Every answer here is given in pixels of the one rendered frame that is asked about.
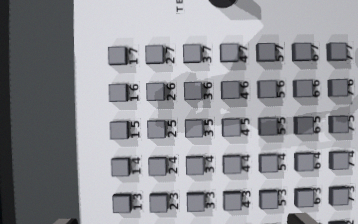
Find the grey metal cabinet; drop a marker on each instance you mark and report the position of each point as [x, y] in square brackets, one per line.
[178, 70]

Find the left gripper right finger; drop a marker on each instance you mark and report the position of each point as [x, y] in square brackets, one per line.
[300, 218]

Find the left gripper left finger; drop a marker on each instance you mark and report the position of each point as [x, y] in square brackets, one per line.
[66, 221]

